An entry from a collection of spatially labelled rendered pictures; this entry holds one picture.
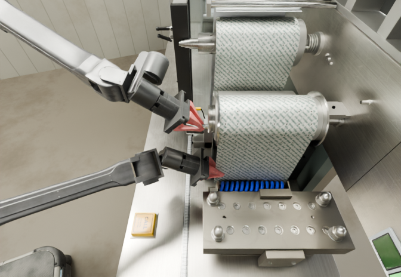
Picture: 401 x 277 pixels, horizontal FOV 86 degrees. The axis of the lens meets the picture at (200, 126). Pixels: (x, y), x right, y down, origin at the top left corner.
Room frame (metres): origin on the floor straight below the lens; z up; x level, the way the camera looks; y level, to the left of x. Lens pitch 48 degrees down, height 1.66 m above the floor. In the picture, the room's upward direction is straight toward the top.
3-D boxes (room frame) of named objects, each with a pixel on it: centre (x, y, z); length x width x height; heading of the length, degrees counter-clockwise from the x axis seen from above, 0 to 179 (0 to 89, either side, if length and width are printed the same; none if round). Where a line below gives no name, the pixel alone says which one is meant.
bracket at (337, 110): (0.40, -0.34, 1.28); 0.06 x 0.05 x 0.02; 90
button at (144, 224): (0.24, 0.19, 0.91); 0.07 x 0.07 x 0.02; 0
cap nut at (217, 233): (0.18, -0.05, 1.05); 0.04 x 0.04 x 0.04
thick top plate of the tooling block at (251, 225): (0.22, -0.21, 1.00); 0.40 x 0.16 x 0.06; 90
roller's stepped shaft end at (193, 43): (0.65, 0.04, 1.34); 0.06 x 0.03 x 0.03; 90
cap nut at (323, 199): (0.27, -0.37, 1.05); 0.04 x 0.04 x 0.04
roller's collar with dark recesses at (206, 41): (0.65, -0.02, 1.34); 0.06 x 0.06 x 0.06; 0
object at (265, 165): (0.34, -0.16, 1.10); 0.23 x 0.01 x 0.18; 90
